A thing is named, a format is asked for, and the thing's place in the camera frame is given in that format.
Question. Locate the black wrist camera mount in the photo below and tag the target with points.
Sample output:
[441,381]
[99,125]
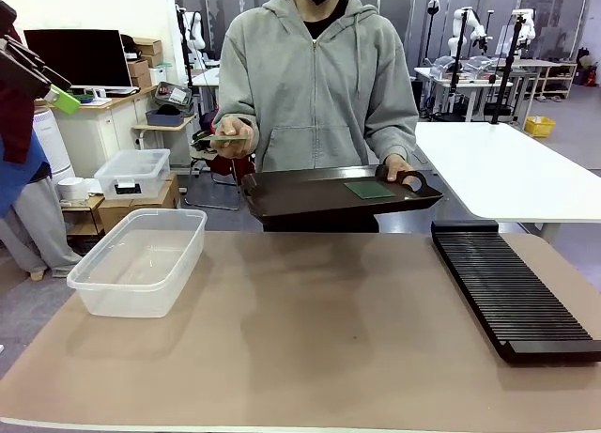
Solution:
[7,15]

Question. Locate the large cardboard box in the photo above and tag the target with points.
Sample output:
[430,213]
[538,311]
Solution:
[141,207]

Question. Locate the green PCB board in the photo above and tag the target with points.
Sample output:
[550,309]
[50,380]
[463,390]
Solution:
[230,137]
[369,190]

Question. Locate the clear plastic open box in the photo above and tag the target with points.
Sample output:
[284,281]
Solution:
[141,264]

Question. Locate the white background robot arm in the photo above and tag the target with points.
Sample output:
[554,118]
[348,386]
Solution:
[462,29]
[526,29]

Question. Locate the black slotted PCB rack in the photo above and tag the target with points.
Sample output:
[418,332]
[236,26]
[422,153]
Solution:
[507,287]

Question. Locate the person's grey hoodie torso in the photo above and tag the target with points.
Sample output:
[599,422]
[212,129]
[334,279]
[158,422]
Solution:
[314,85]

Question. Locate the person's right forearm grey sleeve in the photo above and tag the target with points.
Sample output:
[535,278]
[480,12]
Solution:
[235,99]

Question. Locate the blue-grey plastic bin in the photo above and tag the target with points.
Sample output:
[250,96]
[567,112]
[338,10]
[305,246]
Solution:
[164,118]

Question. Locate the clear lidded storage box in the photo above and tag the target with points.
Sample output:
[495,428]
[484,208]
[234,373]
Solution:
[134,172]

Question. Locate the white side table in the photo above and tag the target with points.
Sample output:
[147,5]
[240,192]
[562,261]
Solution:
[507,170]

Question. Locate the black camera stand pole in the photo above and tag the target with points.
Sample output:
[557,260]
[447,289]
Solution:
[509,71]

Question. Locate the white air purifier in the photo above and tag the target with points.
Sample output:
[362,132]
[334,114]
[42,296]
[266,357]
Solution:
[54,142]

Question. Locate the person's left forearm grey sleeve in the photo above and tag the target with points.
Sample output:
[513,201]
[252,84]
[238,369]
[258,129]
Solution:
[396,132]

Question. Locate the yellow plastic crate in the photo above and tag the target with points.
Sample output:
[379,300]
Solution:
[540,127]

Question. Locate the white office desk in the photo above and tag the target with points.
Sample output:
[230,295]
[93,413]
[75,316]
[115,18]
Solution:
[103,123]

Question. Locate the red and black chair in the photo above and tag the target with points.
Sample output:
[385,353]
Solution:
[220,170]

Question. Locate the person's left hand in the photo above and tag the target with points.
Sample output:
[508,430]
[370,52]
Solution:
[396,164]

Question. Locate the bystander in red and blue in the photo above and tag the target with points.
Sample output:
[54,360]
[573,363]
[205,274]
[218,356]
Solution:
[19,170]

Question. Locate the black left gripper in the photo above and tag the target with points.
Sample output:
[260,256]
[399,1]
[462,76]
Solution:
[21,78]

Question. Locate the person's right hand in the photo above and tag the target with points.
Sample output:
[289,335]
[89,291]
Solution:
[235,149]

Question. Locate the white round container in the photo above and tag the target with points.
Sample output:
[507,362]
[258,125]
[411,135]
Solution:
[70,189]

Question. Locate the stacked small cardboard boxes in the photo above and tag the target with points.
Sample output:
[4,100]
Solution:
[143,62]

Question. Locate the black computer monitor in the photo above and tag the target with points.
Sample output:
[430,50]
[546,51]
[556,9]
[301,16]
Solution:
[77,57]

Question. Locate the brown plastic serving tray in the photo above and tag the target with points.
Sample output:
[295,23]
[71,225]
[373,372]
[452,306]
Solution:
[305,196]

